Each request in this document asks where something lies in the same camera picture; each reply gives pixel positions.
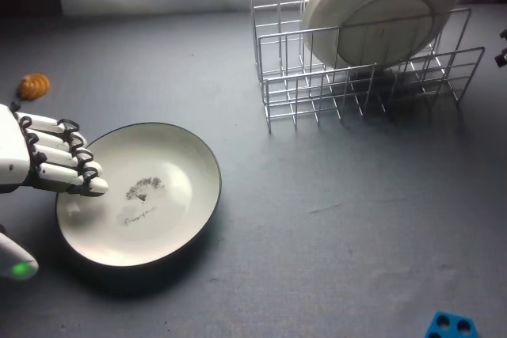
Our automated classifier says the grey table cloth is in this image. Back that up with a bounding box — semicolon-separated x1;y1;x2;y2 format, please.
0;0;507;338

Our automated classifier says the silver wire dish rack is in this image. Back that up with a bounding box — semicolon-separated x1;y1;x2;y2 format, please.
246;0;486;134

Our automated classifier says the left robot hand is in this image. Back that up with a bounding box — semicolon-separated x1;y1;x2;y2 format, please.
0;102;110;282

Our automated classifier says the blue pentagon block with holes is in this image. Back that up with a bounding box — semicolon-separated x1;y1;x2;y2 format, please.
423;310;481;338

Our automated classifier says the orange toy bread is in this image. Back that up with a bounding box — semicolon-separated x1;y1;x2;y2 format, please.
18;73;52;101

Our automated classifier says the white ceramic plate dark rim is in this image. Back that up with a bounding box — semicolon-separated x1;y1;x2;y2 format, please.
303;0;459;70
54;122;223;272

